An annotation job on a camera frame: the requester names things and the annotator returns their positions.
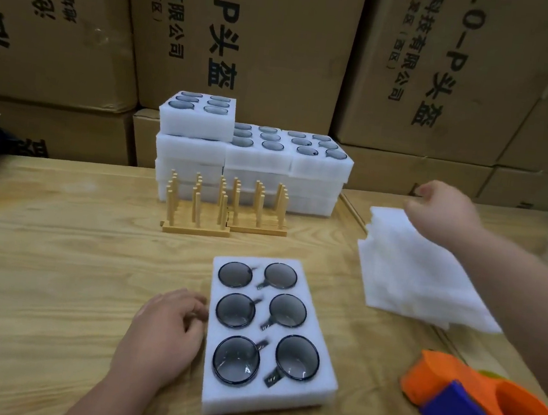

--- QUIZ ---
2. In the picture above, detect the set of grey glass cups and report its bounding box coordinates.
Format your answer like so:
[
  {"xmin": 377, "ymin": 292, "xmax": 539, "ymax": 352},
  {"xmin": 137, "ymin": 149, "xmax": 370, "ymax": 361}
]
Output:
[{"xmin": 203, "ymin": 255, "xmax": 333, "ymax": 397}]

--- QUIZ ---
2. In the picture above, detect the row of wooden peg racks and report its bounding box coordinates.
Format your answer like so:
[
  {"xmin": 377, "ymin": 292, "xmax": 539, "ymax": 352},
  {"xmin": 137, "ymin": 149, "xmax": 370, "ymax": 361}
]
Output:
[{"xmin": 159, "ymin": 169, "xmax": 295, "ymax": 248}]

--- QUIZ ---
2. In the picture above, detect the stack of brown cardboard boxes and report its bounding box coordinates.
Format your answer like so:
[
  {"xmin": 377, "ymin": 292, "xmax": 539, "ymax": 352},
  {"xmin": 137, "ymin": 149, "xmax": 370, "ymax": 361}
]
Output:
[{"xmin": 0, "ymin": 0, "xmax": 548, "ymax": 220}]

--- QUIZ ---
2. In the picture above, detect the pile of white foam sheets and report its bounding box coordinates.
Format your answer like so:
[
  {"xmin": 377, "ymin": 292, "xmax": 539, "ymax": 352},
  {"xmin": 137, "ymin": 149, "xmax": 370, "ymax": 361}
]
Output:
[{"xmin": 348, "ymin": 204, "xmax": 517, "ymax": 338}]

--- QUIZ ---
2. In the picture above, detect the stack of white foam trays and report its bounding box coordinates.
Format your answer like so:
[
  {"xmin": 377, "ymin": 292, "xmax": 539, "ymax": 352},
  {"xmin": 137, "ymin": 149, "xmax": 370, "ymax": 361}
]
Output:
[{"xmin": 147, "ymin": 88, "xmax": 361, "ymax": 225}]

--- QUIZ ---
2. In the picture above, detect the person's left hand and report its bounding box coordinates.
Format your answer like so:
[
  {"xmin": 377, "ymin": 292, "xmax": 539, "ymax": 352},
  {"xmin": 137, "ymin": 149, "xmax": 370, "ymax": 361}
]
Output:
[{"xmin": 105, "ymin": 280, "xmax": 213, "ymax": 415}]

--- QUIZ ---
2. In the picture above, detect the person's right hand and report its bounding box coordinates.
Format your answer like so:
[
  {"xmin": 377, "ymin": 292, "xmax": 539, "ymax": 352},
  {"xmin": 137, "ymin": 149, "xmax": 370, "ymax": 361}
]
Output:
[{"xmin": 399, "ymin": 176, "xmax": 489, "ymax": 256}]

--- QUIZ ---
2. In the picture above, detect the person's right forearm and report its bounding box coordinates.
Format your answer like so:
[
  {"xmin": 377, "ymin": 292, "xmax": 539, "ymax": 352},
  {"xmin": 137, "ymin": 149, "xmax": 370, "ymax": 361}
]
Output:
[{"xmin": 440, "ymin": 223, "xmax": 548, "ymax": 414}]

